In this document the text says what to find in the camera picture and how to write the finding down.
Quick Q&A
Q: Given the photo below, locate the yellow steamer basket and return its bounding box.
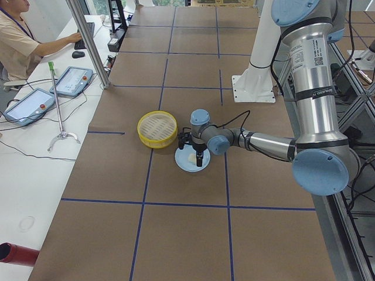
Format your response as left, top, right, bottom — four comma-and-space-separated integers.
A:
137, 111, 178, 149

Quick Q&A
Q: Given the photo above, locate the seated person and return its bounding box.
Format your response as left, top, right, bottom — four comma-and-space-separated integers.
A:
1, 1, 81, 81

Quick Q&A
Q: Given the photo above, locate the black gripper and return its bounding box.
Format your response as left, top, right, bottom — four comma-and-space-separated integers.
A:
192, 141, 206, 167

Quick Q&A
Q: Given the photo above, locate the teach pendant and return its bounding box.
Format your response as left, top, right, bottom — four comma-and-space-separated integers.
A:
55, 66, 93, 98
4, 88, 55, 126

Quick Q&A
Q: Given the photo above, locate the teach pendant near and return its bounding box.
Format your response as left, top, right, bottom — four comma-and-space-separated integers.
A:
4, 88, 55, 126

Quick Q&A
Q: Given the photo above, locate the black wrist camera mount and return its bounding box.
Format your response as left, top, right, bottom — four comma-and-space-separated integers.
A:
178, 132, 193, 150

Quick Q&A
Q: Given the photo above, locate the teach pendant far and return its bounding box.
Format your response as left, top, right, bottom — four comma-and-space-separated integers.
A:
55, 66, 93, 98

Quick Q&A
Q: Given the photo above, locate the black computer mouse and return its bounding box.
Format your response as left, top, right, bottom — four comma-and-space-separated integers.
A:
71, 50, 86, 59

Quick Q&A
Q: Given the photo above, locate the black camera cable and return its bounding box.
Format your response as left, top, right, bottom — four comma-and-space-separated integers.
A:
181, 109, 253, 147

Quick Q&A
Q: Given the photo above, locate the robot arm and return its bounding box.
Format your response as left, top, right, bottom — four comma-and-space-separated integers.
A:
189, 1, 360, 196

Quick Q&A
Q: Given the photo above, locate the light blue plate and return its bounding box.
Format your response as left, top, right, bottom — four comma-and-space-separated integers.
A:
175, 145, 210, 173

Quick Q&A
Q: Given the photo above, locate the aluminium frame post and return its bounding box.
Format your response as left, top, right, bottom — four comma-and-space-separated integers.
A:
66, 0, 110, 89

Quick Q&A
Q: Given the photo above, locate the metal reacher grabber tool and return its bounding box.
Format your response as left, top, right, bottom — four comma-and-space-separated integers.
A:
47, 61, 81, 152

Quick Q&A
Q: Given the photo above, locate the white column pedestal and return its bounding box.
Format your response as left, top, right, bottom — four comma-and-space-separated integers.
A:
232, 0, 281, 103

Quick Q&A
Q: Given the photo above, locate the red cylinder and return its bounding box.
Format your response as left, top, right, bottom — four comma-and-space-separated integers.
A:
1, 242, 39, 267

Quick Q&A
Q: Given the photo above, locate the white steamed bun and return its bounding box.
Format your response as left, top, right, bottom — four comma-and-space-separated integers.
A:
188, 153, 197, 165

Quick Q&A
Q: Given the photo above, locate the black keyboard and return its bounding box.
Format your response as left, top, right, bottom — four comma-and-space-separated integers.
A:
74, 22, 96, 50

